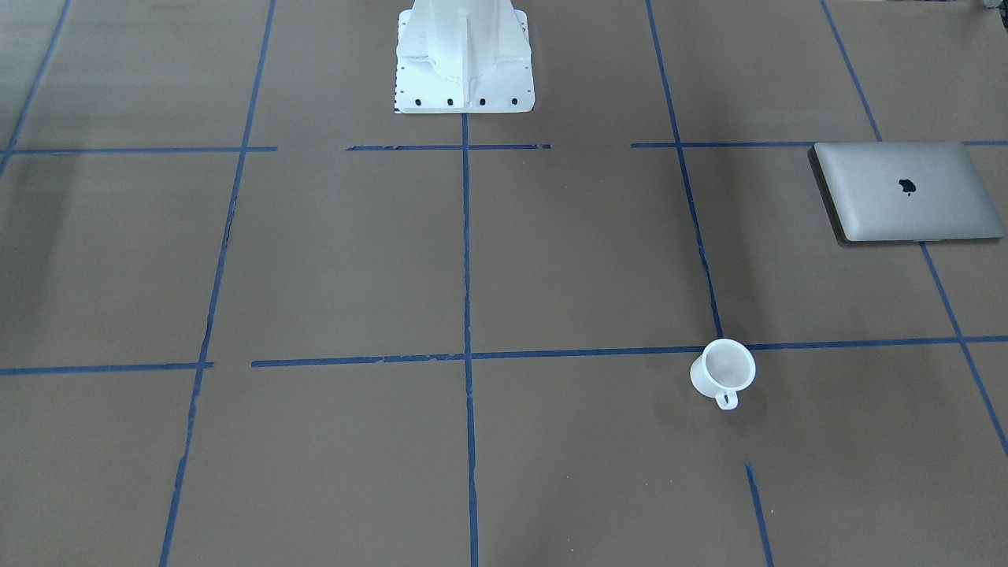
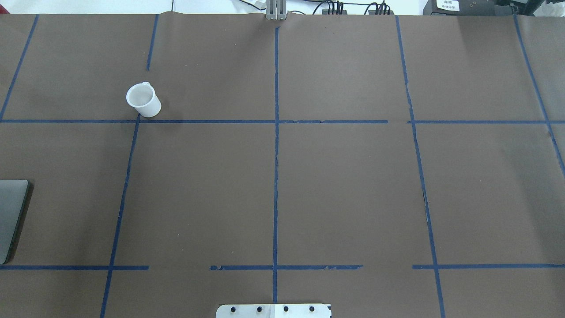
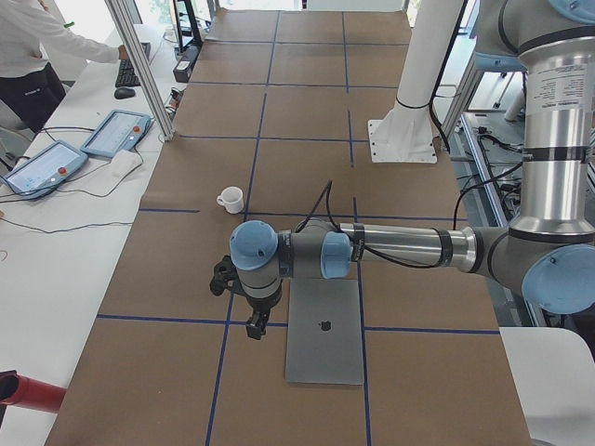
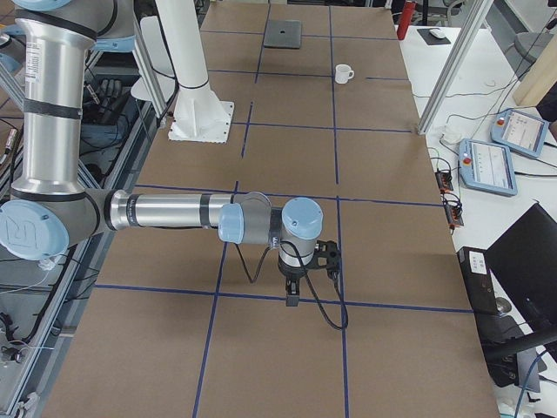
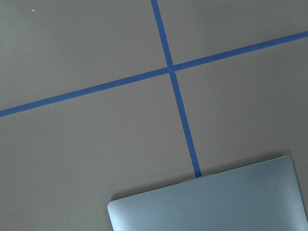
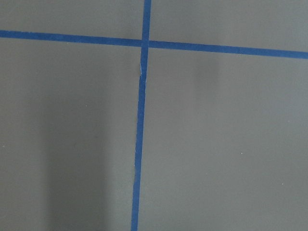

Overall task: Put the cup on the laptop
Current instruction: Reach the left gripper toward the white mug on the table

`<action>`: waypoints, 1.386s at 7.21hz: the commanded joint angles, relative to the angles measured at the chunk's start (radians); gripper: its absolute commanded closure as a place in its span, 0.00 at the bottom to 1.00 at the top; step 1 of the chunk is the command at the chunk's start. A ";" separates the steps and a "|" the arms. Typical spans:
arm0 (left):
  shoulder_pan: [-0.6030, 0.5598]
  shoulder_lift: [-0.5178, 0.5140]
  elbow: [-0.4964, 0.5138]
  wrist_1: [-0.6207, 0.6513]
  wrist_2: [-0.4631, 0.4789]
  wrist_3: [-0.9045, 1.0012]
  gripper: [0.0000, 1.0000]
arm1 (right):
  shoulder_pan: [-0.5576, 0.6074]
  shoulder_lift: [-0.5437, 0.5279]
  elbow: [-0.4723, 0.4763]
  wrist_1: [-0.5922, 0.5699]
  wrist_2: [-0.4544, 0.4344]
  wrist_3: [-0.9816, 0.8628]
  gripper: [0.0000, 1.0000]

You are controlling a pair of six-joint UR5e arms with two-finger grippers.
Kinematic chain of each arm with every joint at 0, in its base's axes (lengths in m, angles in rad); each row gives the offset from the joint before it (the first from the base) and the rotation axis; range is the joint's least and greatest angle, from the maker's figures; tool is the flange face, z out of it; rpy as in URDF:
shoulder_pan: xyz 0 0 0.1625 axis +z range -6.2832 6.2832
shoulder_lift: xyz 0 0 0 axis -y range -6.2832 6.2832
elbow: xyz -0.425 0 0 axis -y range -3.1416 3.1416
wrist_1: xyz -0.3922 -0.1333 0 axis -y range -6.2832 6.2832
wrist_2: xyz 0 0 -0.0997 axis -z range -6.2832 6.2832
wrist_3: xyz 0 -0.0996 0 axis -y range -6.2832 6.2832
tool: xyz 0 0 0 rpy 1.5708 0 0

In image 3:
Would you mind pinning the black computer mouse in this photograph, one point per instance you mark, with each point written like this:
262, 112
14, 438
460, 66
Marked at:
124, 92

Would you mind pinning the red cylinder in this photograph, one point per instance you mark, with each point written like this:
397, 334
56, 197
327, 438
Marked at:
26, 392

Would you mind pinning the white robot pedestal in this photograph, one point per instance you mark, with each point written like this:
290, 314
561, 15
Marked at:
404, 135

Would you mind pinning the white folded cloth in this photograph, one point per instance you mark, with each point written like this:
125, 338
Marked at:
124, 162

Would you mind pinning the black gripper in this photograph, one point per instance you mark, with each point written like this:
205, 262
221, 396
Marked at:
261, 306

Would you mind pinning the white ceramic cup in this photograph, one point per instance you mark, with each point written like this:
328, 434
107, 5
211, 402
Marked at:
232, 199

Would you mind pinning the black box device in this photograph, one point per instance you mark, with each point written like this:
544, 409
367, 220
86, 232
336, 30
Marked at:
183, 69

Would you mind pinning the black keyboard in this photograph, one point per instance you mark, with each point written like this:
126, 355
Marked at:
126, 76

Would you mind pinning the aluminium frame post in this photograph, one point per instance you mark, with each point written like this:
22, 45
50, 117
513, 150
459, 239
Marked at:
125, 27

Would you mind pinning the near blue teach pendant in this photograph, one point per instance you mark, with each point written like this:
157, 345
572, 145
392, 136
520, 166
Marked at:
45, 171

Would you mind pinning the brown paper table cover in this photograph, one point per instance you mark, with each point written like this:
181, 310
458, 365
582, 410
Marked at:
278, 105

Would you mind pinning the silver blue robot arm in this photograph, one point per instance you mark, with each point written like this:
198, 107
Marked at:
545, 254

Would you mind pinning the blue teach pendant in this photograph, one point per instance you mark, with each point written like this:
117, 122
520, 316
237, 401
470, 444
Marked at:
45, 171
119, 131

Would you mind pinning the person in white shirt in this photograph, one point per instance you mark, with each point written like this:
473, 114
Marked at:
30, 86

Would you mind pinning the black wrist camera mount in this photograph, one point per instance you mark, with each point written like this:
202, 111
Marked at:
225, 278

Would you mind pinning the far blue teach pendant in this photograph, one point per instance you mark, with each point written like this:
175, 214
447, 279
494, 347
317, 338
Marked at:
119, 131

